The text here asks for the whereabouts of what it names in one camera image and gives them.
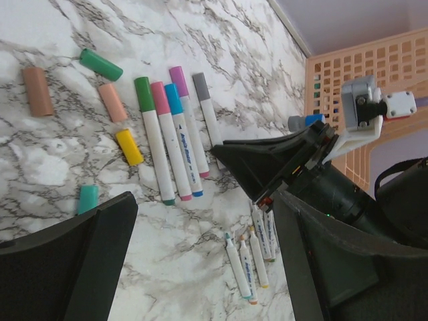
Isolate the teal pen cap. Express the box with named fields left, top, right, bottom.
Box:
left=78, top=185, right=98, bottom=215

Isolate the peach capped marker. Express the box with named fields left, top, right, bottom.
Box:
left=249, top=226, right=270, bottom=288

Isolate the blue capped marker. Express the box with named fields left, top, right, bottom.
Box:
left=164, top=83, right=203, bottom=197

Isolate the peach pen cap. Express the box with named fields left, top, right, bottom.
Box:
left=98, top=83, right=128, bottom=122

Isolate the pink capped marker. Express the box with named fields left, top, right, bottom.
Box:
left=150, top=82, right=193, bottom=201

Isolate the brown pen cap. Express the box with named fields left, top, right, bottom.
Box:
left=23, top=67, right=54, bottom=117

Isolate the peach plastic desk organizer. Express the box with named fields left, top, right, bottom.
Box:
left=303, top=27, right=428, bottom=193

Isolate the yellow pen cap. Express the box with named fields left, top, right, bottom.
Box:
left=115, top=129, right=144, bottom=166

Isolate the grey capped marker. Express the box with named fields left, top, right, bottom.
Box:
left=192, top=72, right=228, bottom=171

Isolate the brown capped marker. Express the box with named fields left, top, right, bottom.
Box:
left=251, top=205, right=272, bottom=261

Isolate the dark green capped marker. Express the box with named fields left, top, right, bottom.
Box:
left=134, top=77, right=176, bottom=206

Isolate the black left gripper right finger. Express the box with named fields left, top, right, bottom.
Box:
left=273, top=192, right=427, bottom=320

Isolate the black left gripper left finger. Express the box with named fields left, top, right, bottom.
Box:
left=1, top=191, right=138, bottom=320

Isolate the teal capped marker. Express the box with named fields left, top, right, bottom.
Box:
left=225, top=232, right=251, bottom=300

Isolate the green pen cap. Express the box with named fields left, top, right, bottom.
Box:
left=79, top=48, right=123, bottom=82

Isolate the purple capped marker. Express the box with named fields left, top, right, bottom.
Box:
left=169, top=66, right=209, bottom=179

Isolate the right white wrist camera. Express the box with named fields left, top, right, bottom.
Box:
left=322, top=75, right=417, bottom=163

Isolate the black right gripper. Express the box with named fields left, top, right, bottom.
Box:
left=210, top=120, right=427, bottom=249

